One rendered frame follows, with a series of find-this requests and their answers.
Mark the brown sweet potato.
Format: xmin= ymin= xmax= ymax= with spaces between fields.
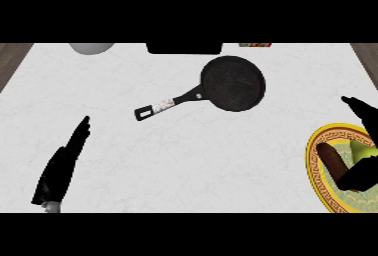
xmin=314 ymin=142 xmax=357 ymax=192

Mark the black frying pan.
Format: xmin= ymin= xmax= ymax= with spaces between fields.
xmin=132 ymin=55 xmax=267 ymax=122

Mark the red and green box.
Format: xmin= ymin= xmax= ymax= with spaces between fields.
xmin=237 ymin=42 xmax=273 ymax=48

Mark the yellow patterned plate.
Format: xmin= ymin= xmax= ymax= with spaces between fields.
xmin=304 ymin=122 xmax=378 ymax=214

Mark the black rectangular appliance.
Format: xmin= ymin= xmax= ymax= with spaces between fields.
xmin=144 ymin=42 xmax=224 ymax=56

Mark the pale grey round bowl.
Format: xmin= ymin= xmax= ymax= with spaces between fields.
xmin=67 ymin=42 xmax=116 ymax=56

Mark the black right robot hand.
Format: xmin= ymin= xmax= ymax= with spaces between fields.
xmin=336 ymin=95 xmax=378 ymax=193

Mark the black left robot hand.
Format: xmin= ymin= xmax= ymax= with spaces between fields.
xmin=29 ymin=115 xmax=92 ymax=206

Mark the green vegetable piece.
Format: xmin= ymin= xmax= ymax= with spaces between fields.
xmin=348 ymin=140 xmax=378 ymax=165

